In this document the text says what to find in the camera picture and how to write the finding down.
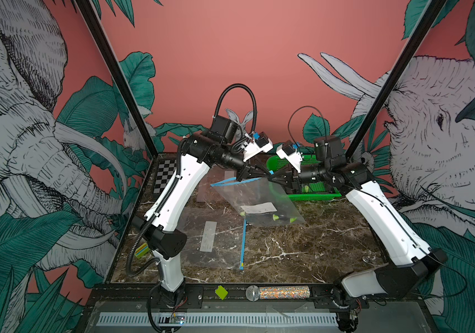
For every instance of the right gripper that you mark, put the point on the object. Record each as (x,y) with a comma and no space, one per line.
(287,177)

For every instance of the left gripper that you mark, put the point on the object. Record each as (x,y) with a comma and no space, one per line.
(248,171)

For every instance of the clear zip-top bag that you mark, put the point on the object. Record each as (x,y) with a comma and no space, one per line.
(259,195)
(206,192)
(214,238)

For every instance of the dark purple eggplant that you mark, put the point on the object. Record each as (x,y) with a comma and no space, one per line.
(260,217)

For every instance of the sprinkle-filled cylinder tube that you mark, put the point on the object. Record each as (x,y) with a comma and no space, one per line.
(256,293)

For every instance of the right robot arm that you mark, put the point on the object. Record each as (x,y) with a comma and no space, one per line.
(412,259)

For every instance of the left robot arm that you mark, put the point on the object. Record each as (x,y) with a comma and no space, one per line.
(159,240)

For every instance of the green plastic basket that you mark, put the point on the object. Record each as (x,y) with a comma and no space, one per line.
(308,191)

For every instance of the black white checkerboard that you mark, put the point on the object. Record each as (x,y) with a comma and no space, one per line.
(164,172)

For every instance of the lime green sticky note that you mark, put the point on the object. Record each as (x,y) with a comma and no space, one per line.
(221,292)

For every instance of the small green striped block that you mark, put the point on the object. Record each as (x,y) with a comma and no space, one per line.
(141,251)

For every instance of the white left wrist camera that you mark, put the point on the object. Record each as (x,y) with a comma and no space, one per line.
(259,144)

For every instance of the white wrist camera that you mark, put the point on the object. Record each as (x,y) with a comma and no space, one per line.
(259,144)
(289,151)

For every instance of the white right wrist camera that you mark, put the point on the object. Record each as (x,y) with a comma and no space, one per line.
(289,151)

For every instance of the white perforated rail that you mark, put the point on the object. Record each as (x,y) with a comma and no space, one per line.
(217,319)

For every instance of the right black frame post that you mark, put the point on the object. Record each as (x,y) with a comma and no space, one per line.
(422,27)

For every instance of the black frame post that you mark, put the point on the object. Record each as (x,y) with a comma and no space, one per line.
(422,27)
(94,26)

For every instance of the left black frame post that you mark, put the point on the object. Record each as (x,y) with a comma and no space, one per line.
(94,26)

